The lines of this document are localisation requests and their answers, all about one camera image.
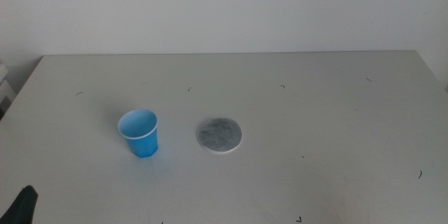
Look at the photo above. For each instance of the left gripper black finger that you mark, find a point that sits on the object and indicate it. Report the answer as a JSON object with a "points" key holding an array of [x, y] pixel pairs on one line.
{"points": [[21, 208]]}

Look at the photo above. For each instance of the blue plastic cup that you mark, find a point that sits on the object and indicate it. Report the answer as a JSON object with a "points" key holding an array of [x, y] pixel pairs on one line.
{"points": [[143, 143]]}

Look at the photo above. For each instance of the round grey cup mat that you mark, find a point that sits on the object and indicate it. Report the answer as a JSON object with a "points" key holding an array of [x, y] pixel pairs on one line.
{"points": [[219, 134]]}

